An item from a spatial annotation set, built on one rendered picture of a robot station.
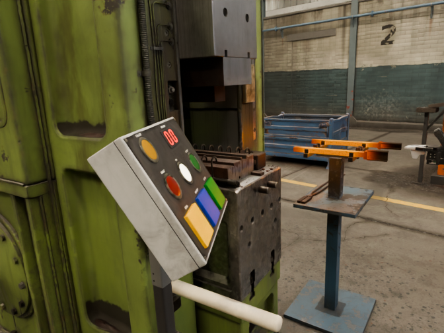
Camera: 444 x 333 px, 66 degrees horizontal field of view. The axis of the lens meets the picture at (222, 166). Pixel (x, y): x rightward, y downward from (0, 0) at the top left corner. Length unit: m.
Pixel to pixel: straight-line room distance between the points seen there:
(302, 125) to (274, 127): 0.46
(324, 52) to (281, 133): 4.66
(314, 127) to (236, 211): 3.95
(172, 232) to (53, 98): 0.84
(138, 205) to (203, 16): 0.72
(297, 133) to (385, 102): 4.15
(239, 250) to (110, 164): 0.75
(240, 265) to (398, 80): 7.93
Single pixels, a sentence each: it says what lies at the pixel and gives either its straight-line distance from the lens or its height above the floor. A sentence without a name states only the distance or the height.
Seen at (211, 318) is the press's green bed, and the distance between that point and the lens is 1.55.
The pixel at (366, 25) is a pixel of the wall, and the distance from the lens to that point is 9.25.
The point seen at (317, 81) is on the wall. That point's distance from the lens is 9.70.
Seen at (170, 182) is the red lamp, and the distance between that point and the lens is 0.68.
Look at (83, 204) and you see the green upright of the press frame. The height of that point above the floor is 0.85.
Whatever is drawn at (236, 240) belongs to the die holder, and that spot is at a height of 0.72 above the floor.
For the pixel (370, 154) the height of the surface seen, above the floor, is 0.94.
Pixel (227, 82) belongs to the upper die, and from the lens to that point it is 1.21.
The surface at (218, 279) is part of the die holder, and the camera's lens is 1.42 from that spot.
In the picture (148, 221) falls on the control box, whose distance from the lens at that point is 0.64.
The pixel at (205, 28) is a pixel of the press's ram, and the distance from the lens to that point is 1.17.
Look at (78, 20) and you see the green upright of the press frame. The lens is 1.29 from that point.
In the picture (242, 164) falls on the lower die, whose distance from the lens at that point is 1.32.
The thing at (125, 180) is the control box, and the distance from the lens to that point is 0.63.
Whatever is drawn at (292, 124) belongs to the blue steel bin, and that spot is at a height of 0.61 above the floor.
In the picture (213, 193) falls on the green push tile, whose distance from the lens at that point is 0.85.
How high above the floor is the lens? 1.29
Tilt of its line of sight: 14 degrees down
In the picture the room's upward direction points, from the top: 3 degrees counter-clockwise
